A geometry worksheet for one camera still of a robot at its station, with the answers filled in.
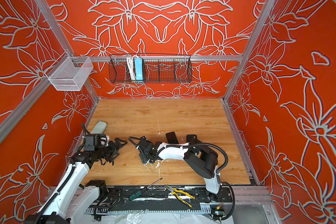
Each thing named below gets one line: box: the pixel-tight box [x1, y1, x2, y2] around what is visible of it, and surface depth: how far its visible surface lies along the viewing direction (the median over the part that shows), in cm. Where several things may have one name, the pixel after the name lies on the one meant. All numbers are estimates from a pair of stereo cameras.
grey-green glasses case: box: [90, 120, 107, 135], surface depth 101 cm
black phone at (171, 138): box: [165, 131, 180, 145], surface depth 97 cm
